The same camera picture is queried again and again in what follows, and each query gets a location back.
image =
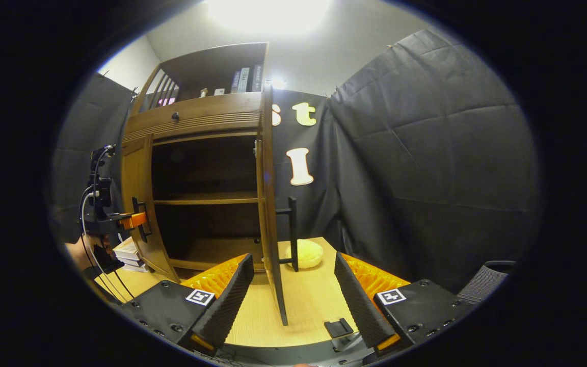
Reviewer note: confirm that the white paperback book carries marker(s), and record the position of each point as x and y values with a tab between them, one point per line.
135	267

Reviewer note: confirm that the beige paperback book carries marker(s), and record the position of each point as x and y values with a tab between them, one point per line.
126	248

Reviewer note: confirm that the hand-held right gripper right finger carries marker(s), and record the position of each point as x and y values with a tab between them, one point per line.
357	300

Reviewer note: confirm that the black table clamp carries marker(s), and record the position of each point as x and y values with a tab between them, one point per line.
338	328

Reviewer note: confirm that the wooden cabinet door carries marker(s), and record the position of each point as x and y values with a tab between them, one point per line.
133	178
269	204

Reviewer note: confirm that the black backdrop cloth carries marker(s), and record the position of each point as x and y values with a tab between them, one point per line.
426	153

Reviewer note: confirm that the thin blue-edged book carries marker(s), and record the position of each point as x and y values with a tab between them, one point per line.
131	261

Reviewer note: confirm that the dark navy book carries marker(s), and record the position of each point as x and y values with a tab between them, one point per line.
257	78

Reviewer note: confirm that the wooden double-door shoe cabinet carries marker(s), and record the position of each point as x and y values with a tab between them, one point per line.
207	66

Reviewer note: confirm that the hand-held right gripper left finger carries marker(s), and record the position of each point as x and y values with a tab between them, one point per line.
232	300

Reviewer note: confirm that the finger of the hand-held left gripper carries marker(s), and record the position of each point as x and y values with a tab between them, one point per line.
134	220

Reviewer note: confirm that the blue book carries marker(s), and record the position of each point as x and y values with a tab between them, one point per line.
235	81

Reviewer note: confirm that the pale yellow fluffy pad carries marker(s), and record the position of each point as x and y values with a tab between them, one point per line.
310	253

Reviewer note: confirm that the wooden inner cabinet shelf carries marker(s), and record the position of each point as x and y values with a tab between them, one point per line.
207	201

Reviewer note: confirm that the light grey book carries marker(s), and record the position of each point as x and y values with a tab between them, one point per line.
243	80

